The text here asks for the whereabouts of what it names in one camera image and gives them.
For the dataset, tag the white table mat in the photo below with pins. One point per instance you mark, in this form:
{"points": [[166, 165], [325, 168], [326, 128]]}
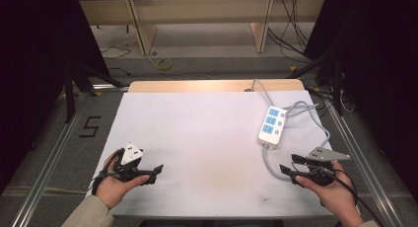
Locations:
{"points": [[203, 148]]}

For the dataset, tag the person's left hand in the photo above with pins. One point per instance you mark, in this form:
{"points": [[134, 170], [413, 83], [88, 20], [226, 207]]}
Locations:
{"points": [[111, 189]]}

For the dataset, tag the yellow tape roll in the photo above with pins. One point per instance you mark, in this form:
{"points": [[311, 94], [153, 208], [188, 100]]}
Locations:
{"points": [[163, 64]]}

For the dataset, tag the black metal stand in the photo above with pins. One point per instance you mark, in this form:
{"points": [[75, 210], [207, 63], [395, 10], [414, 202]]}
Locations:
{"points": [[328, 75], [70, 89]]}

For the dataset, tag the aluminium rail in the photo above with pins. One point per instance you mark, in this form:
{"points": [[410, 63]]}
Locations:
{"points": [[364, 161], [49, 161]]}

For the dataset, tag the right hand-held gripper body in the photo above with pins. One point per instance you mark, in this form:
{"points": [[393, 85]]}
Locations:
{"points": [[323, 154]]}

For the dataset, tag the light wooden desk frame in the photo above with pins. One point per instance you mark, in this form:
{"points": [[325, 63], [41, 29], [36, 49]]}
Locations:
{"points": [[197, 10]]}

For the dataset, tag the person's right hand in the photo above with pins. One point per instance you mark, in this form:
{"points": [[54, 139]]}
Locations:
{"points": [[338, 195]]}

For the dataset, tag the white power strip blue sockets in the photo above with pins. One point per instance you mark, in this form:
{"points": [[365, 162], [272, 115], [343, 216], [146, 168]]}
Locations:
{"points": [[271, 125]]}

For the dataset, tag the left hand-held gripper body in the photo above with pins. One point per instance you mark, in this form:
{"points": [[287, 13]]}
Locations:
{"points": [[131, 154]]}

